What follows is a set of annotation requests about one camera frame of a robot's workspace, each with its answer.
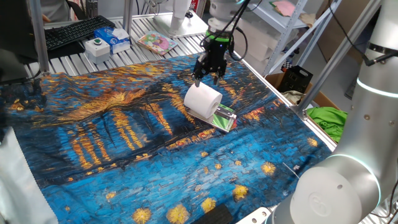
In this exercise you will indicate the starry night painting tablecloth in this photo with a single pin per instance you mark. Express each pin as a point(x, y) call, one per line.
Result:
point(155, 161)

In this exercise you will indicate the colourful children's book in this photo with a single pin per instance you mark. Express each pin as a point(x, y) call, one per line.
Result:
point(157, 43)

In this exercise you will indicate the person in grey shirt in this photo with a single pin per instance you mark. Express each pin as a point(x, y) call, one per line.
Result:
point(54, 9)

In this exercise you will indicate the black monitor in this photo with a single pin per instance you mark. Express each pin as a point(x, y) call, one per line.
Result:
point(15, 31)

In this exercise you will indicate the pink soft item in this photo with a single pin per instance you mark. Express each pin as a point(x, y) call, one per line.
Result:
point(284, 7)

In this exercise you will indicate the aluminium table edge rail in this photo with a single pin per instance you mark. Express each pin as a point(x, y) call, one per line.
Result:
point(270, 87)

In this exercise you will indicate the green cloth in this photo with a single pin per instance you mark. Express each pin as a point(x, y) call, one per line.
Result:
point(326, 123)

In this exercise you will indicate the aluminium frame bar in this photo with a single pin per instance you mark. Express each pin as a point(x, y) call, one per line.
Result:
point(128, 18)
point(335, 62)
point(38, 40)

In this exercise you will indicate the checkerboard calibration card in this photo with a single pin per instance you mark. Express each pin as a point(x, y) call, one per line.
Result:
point(287, 63)

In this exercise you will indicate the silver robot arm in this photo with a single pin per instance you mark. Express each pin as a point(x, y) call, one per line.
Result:
point(367, 140)

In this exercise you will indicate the black computer keyboard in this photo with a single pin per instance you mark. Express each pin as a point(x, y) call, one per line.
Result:
point(74, 31)

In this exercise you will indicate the black office chair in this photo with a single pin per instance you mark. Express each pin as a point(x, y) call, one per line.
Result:
point(76, 7)

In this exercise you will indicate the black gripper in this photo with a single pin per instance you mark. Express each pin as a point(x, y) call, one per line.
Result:
point(214, 56)

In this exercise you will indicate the blue tissue pack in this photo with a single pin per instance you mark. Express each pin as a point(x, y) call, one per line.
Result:
point(112, 39)

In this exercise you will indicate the black plastic crate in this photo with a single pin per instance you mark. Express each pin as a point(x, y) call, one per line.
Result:
point(295, 79)

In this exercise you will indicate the green striped flat box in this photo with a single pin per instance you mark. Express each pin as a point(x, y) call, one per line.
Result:
point(224, 119)

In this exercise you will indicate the white foam block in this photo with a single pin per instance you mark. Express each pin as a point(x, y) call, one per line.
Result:
point(255, 49)
point(258, 29)

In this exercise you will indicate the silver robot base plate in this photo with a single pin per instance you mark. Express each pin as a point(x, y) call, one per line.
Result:
point(253, 216)

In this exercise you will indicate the brown cardboard box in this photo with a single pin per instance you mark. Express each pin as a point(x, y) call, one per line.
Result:
point(273, 79)

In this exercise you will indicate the beige cloth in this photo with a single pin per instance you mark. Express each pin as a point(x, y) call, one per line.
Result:
point(308, 19)

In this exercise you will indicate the white toilet paper roll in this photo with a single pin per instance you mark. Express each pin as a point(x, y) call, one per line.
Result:
point(202, 99)

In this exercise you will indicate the white box green button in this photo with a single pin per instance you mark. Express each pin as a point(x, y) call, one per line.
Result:
point(98, 51)

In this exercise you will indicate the white pedestal plate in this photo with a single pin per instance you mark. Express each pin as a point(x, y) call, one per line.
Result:
point(180, 26)

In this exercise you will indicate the thin metal pin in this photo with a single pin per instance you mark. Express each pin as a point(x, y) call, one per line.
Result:
point(292, 171)

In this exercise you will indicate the white metal shelf rack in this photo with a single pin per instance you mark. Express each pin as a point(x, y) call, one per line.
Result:
point(287, 34)

